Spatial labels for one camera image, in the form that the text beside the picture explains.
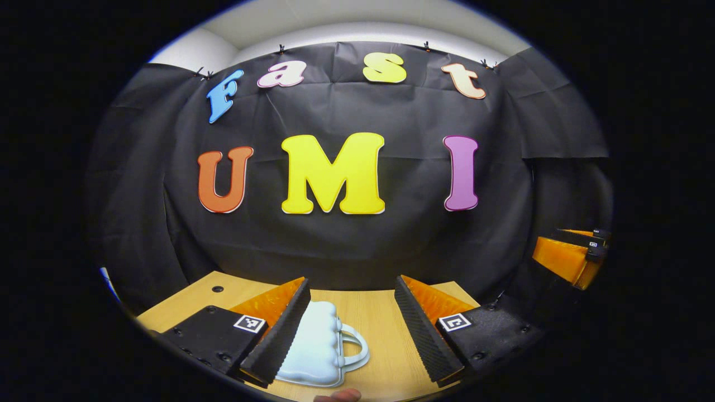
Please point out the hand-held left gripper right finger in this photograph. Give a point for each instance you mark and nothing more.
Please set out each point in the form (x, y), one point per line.
(419, 335)

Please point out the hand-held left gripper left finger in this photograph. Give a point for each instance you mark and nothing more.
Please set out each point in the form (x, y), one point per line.
(282, 335)

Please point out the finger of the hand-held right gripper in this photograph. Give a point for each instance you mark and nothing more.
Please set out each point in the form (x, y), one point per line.
(597, 234)
(564, 259)

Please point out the small pale blue suitcase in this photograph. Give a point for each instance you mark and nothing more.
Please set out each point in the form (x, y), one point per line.
(315, 346)

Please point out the black backdrop cloth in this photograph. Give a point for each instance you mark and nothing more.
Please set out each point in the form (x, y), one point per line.
(363, 245)

